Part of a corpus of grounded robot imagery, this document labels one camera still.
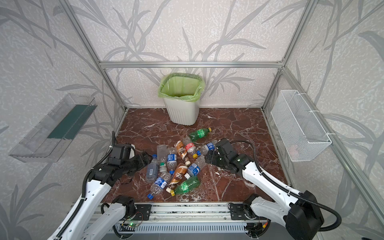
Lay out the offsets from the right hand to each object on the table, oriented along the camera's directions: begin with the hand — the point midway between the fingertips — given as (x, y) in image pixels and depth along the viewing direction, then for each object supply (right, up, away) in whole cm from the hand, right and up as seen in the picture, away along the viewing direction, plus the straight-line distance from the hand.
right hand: (209, 154), depth 81 cm
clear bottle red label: (-12, +3, +11) cm, 16 cm away
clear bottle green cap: (-29, -2, +11) cm, 31 cm away
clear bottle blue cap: (-32, -10, +2) cm, 34 cm away
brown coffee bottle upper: (-16, -1, +10) cm, 19 cm away
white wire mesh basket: (+38, +12, -19) cm, 45 cm away
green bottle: (-12, -16, -4) cm, 20 cm away
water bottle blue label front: (-27, -16, -1) cm, 31 cm away
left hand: (-31, 0, -4) cm, 31 cm away
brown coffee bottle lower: (-17, -11, +1) cm, 20 cm away
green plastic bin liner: (-19, +44, +26) cm, 54 cm away
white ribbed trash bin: (-17, +24, +15) cm, 33 cm away
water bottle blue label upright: (-22, -5, +6) cm, 23 cm away
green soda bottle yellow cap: (-7, +9, +19) cm, 22 cm away
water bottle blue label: (+1, +2, +12) cm, 12 cm away
